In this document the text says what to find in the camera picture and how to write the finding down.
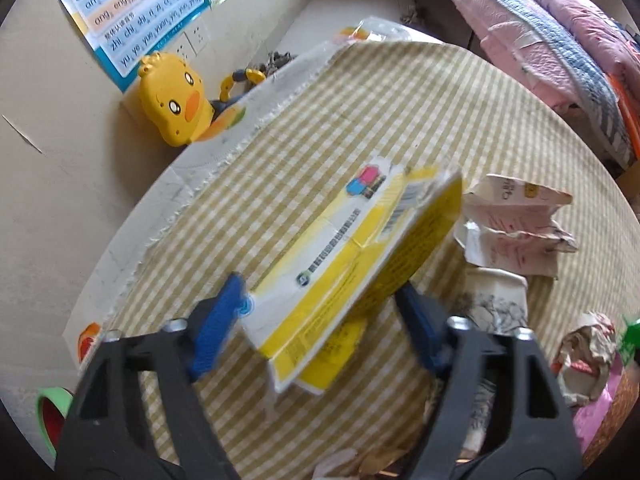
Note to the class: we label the white pink paper bag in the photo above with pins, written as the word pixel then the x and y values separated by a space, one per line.
pixel 508 224

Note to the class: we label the yellow white cardboard box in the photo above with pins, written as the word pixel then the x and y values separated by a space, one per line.
pixel 308 313

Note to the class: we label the pink quilt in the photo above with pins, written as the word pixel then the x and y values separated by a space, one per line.
pixel 600 38

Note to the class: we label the yellow duck potty seat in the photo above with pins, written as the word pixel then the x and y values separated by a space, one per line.
pixel 173 97

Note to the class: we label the yellow checked tablecloth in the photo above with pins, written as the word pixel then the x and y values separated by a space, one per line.
pixel 413 104

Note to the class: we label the black white floral carton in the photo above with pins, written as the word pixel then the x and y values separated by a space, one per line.
pixel 495 301

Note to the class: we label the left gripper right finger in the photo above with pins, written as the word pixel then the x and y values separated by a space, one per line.
pixel 499 413

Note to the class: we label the blue pinyin wall poster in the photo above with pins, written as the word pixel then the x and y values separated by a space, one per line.
pixel 122 32

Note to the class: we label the bed with plaid blanket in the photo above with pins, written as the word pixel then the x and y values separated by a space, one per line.
pixel 530 45

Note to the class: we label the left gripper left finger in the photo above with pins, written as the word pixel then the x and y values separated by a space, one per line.
pixel 136 413

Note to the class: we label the red green-rimmed trash bin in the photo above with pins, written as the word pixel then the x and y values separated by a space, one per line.
pixel 52 406

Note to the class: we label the orange box on bed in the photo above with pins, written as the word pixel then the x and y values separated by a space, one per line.
pixel 630 117

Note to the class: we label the pink foil wrapper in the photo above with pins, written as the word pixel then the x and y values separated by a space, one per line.
pixel 589 418

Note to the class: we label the brown paper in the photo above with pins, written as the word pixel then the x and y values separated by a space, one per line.
pixel 585 358

